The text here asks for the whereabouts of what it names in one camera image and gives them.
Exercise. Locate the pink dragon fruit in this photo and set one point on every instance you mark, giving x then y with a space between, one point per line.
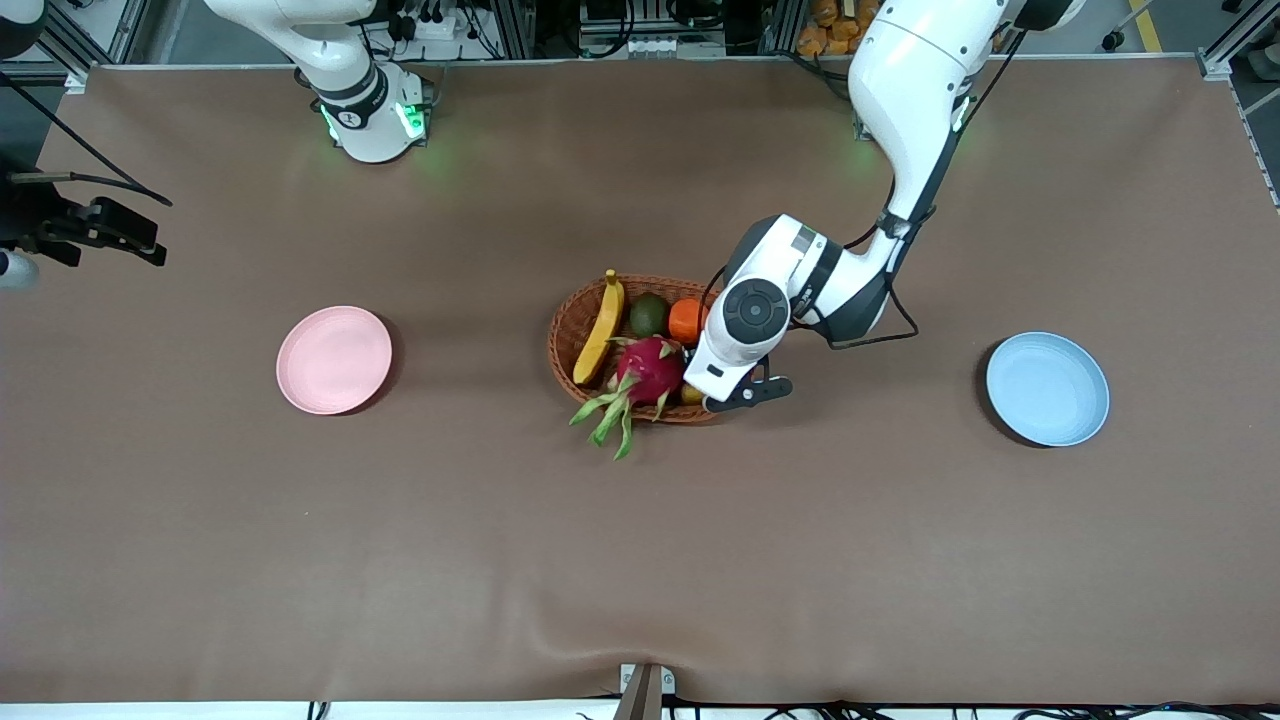
652 368

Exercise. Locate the brown wicker basket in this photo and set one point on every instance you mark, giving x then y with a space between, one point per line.
568 330

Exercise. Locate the aluminium frame corner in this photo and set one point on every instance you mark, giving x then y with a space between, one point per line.
76 80
1225 55

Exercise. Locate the aluminium frame post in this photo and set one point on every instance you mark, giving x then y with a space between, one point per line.
516 25
780 25

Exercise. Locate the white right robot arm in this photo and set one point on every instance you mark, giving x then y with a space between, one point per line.
350 100

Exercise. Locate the grey metal bracket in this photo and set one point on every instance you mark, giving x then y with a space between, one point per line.
646 692

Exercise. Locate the blue round plate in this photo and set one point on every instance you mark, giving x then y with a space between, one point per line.
1048 390

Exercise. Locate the brown green kiwi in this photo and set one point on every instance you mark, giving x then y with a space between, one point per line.
690 395

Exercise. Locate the black electronics box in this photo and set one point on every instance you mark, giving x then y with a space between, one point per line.
640 20

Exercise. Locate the yellow banana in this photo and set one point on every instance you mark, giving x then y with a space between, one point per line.
600 335

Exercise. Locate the white power strip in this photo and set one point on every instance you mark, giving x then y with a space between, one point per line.
432 25

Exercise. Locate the bag of orange items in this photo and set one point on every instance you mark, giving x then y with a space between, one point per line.
830 30

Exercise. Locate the green avocado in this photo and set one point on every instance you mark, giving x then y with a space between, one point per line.
649 316

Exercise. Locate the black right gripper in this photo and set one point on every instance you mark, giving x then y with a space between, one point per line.
38 216

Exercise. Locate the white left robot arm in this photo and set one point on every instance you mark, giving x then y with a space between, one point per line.
900 90

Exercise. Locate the orange mandarin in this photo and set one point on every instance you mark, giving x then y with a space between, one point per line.
685 320

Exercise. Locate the pink round plate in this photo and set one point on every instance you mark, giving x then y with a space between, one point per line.
334 360

